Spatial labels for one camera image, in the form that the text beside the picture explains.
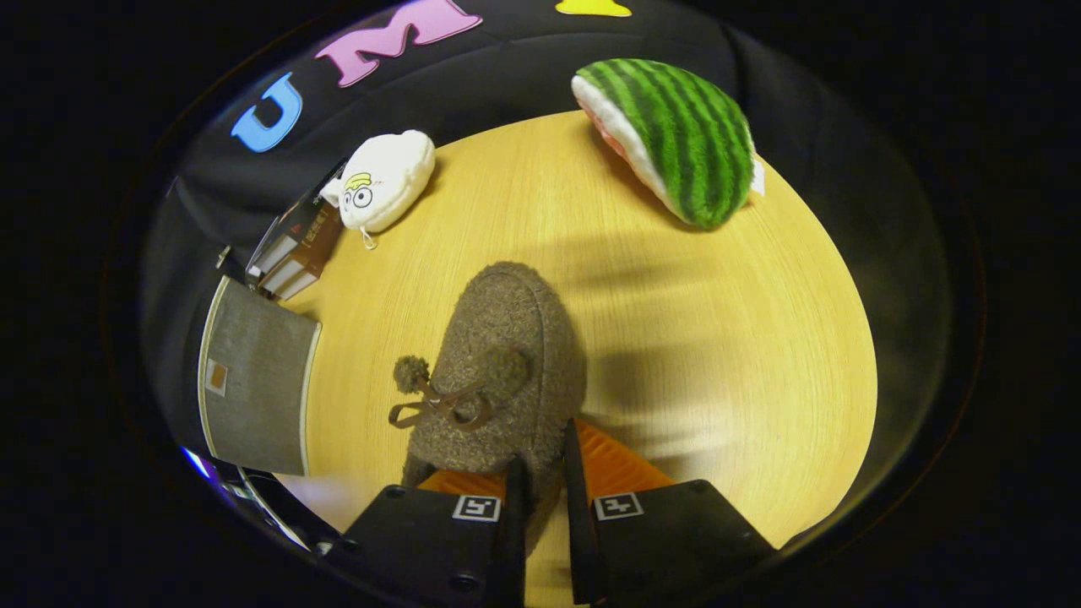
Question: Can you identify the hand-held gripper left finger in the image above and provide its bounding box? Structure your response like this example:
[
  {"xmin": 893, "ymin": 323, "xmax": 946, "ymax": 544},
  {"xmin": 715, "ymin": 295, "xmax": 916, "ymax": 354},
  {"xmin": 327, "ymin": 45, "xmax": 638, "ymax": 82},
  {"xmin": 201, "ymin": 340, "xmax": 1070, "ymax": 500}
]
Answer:
[{"xmin": 325, "ymin": 456, "xmax": 530, "ymax": 608}]

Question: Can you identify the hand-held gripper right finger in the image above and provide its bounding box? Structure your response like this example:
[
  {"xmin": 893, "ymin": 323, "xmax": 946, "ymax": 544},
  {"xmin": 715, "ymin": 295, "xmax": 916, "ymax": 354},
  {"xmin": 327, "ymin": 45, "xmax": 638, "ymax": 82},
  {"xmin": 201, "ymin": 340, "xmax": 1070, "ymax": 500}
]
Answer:
[{"xmin": 564, "ymin": 418, "xmax": 778, "ymax": 605}]

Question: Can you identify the brown fuzzy shoe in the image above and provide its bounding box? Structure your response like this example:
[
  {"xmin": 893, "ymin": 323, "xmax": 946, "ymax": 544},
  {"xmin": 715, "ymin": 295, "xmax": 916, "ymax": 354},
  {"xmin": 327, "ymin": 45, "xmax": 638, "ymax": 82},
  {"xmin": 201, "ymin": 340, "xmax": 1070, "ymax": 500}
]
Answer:
[{"xmin": 388, "ymin": 261, "xmax": 589, "ymax": 558}]

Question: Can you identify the cream fabric storage box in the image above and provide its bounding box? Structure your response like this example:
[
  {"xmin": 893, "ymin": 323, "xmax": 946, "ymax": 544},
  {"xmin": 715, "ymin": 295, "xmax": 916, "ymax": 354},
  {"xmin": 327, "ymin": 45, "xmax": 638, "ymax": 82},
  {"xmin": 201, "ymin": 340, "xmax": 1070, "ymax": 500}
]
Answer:
[{"xmin": 197, "ymin": 274, "xmax": 323, "ymax": 478}]

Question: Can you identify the brown book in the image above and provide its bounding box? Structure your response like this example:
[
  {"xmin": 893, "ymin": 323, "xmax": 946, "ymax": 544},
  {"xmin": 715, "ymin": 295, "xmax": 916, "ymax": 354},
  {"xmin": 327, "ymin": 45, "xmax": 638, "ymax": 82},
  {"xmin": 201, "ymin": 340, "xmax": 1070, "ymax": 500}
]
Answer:
[{"xmin": 258, "ymin": 211, "xmax": 344, "ymax": 302}]

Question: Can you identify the white plush toy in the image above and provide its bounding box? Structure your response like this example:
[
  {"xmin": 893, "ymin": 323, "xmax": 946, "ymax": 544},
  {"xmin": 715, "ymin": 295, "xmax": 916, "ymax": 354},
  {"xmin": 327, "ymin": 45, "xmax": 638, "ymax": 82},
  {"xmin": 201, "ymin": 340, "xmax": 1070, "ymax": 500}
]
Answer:
[{"xmin": 320, "ymin": 129, "xmax": 437, "ymax": 251}]

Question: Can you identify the watermelon slice plush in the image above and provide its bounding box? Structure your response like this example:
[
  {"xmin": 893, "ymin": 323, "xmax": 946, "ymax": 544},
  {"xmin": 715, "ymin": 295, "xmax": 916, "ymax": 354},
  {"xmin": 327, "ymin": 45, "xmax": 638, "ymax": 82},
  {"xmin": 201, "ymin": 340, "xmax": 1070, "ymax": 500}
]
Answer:
[{"xmin": 571, "ymin": 57, "xmax": 766, "ymax": 231}]

